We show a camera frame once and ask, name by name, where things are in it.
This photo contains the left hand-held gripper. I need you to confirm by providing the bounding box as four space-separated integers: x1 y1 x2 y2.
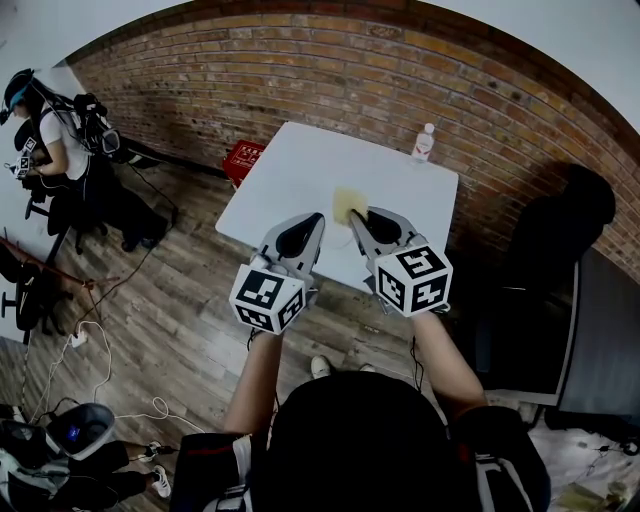
228 211 327 336

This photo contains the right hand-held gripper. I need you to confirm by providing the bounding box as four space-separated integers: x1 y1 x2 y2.
348 206 454 319

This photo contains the white plate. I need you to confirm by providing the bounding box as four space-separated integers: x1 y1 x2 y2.
319 219 359 251

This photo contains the person's right forearm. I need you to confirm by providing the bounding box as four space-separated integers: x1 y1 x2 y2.
411 310 489 412

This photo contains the person's left forearm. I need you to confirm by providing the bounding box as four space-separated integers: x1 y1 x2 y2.
222 328 287 437

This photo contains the red box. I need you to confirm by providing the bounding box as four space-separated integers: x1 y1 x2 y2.
221 139 267 189

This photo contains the clear water bottle red label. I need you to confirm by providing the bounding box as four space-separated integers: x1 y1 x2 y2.
410 122 437 166

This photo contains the black high-back chair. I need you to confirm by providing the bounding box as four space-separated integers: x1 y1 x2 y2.
499 162 617 306

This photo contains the person's black top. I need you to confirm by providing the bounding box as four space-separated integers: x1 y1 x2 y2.
169 371 552 512

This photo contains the black office chair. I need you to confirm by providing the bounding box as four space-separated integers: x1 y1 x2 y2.
23 192 110 257
0 244 69 346

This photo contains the red-brown wooden stick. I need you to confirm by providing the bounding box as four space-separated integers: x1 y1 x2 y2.
0 235 122 321

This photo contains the grey waste bin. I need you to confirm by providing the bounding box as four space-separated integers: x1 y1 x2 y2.
46 401 117 462

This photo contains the crumpled white sheet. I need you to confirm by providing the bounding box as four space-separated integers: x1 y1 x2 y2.
527 422 640 512

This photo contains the grey black backpack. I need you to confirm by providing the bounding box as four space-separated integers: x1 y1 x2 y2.
0 418 71 512

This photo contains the black floor cable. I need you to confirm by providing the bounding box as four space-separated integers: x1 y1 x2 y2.
74 162 181 326

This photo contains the white cable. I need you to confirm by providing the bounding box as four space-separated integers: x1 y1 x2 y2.
27 319 207 437

